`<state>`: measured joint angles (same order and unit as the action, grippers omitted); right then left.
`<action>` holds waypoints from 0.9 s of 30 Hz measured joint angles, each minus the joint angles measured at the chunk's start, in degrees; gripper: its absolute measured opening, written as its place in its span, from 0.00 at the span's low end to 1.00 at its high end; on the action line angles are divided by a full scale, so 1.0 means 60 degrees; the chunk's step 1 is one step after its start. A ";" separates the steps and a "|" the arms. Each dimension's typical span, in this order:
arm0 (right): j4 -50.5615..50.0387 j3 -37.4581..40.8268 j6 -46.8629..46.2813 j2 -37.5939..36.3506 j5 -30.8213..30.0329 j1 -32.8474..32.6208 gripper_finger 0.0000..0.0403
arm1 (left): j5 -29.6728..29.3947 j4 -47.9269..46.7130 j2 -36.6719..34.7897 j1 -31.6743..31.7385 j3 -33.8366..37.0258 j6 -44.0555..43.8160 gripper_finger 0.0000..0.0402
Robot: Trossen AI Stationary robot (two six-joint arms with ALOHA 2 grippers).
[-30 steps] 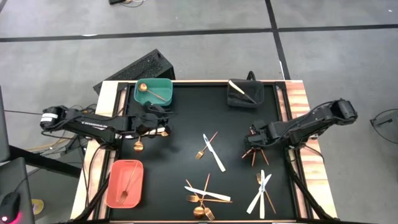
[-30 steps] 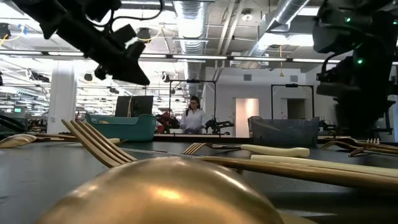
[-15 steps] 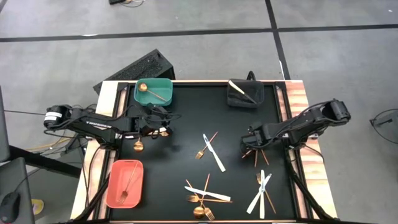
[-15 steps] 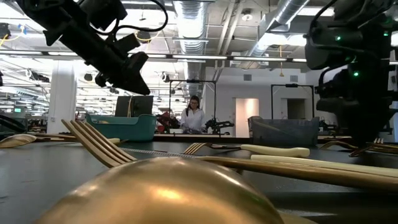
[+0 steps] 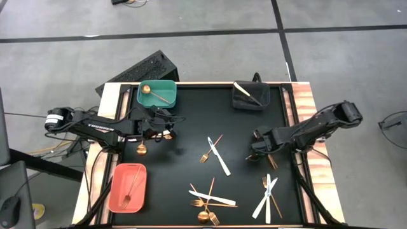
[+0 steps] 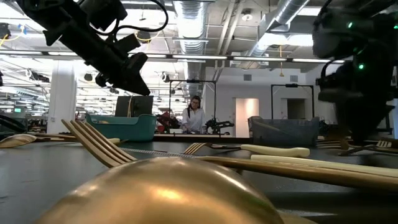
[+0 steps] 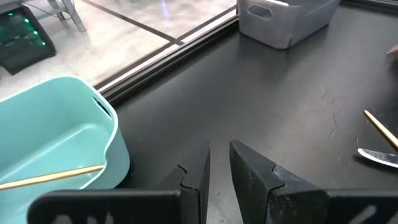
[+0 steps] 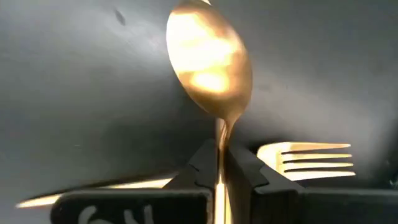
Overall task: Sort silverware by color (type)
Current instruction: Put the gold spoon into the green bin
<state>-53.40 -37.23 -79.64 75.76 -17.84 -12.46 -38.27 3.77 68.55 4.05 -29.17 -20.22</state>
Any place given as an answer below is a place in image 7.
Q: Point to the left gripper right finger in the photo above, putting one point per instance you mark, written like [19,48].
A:
[295,205]

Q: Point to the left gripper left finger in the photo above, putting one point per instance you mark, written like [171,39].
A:
[124,207]

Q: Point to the gold spoon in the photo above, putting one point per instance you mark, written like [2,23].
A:
[46,178]

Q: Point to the gold fork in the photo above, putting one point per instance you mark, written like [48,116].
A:
[381,127]

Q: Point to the teal plastic bin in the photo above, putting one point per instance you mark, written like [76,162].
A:
[62,124]

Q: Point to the grey plastic bin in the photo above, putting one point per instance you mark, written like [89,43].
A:
[280,31]

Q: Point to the grey metal stand leg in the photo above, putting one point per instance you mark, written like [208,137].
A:
[76,18]

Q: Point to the black computer tower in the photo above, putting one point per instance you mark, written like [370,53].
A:
[21,40]

